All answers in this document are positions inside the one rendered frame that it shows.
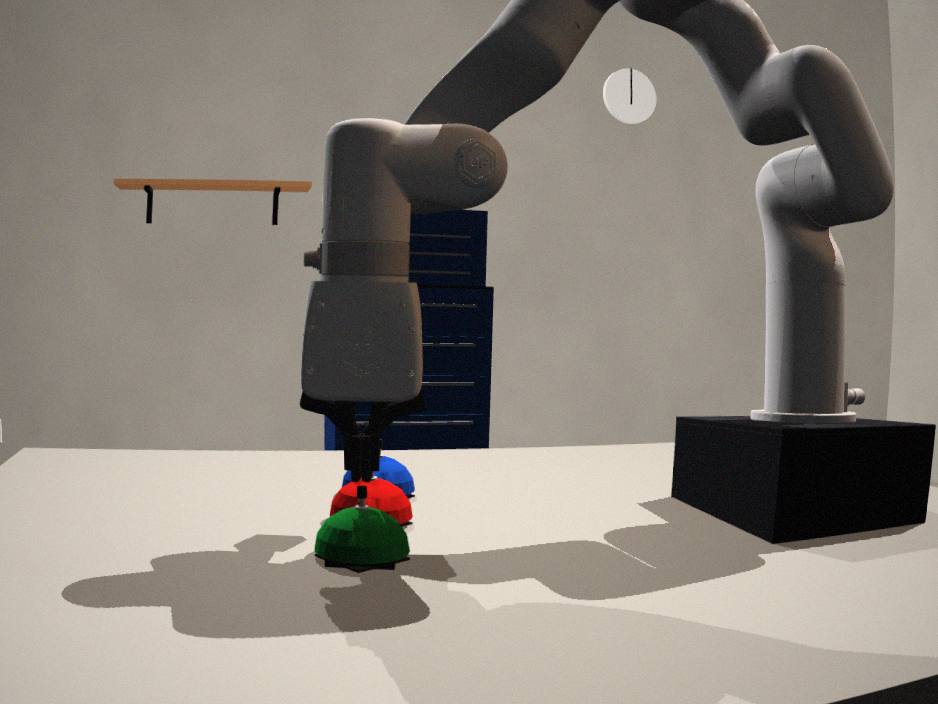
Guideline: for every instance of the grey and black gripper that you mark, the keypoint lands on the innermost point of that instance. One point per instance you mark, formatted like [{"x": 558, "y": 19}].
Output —
[{"x": 358, "y": 348}]

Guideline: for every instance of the blue dome bell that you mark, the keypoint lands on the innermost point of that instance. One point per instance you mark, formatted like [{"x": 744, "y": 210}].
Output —
[{"x": 392, "y": 471}]

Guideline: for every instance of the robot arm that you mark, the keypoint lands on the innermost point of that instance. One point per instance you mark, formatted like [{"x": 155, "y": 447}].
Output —
[{"x": 377, "y": 172}]

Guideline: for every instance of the red bell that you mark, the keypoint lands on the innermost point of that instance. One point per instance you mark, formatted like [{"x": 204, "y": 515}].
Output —
[{"x": 381, "y": 494}]

